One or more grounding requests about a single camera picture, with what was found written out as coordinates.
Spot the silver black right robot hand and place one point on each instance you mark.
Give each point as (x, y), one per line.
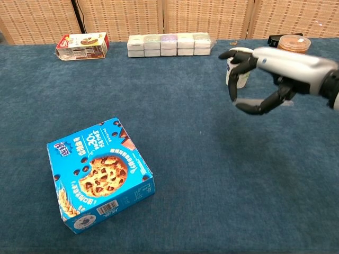
(286, 64)

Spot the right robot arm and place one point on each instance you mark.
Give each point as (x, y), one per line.
(331, 88)

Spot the white paper cup leaf print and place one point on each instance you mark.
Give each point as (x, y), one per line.
(242, 80)

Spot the brown jar clear lid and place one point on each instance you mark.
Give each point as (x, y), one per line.
(294, 43)

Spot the black stapler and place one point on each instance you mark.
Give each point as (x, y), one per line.
(272, 39)

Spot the woven bamboo screen panel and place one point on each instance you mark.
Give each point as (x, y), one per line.
(291, 16)
(206, 16)
(34, 18)
(119, 16)

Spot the pack of white containers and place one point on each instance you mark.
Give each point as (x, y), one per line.
(169, 45)

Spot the blue carpet table cover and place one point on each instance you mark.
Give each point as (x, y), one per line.
(185, 158)

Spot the red white cake box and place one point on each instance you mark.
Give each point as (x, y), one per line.
(82, 46)

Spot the blue cookie box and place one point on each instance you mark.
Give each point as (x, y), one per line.
(100, 174)

